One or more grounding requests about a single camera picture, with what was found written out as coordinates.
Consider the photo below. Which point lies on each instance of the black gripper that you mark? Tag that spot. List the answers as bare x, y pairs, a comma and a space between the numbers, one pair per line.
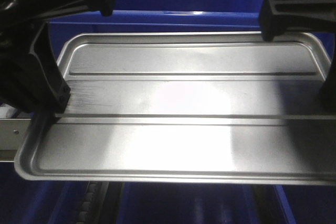
30, 77

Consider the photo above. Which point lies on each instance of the silver metal tray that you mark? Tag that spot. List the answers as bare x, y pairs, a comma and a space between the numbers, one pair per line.
187, 107

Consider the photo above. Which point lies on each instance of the blue plastic box below rack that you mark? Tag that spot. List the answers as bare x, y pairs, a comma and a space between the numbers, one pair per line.
176, 202

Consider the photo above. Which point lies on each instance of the steel front rack rail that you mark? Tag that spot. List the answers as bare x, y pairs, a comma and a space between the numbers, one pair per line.
13, 135

